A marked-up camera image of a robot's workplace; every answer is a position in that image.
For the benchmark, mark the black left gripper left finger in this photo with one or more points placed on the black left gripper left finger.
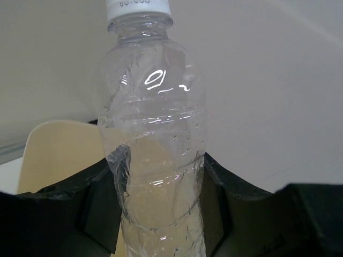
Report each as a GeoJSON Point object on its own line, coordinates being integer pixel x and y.
{"type": "Point", "coordinates": [78, 216]}

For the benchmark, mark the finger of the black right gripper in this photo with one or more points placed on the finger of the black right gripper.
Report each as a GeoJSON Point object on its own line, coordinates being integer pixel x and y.
{"type": "Point", "coordinates": [93, 122]}

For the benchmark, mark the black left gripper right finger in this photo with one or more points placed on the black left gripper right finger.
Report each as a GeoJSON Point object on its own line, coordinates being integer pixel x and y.
{"type": "Point", "coordinates": [241, 219]}

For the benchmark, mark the clear bottle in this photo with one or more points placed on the clear bottle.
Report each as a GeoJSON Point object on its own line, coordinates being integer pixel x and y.
{"type": "Point", "coordinates": [147, 76]}

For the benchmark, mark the beige plastic bin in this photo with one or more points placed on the beige plastic bin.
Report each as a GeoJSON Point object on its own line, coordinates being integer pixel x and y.
{"type": "Point", "coordinates": [64, 155]}

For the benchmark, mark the aluminium frame rail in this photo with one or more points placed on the aluminium frame rail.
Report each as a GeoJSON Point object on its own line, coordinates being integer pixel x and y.
{"type": "Point", "coordinates": [11, 152]}

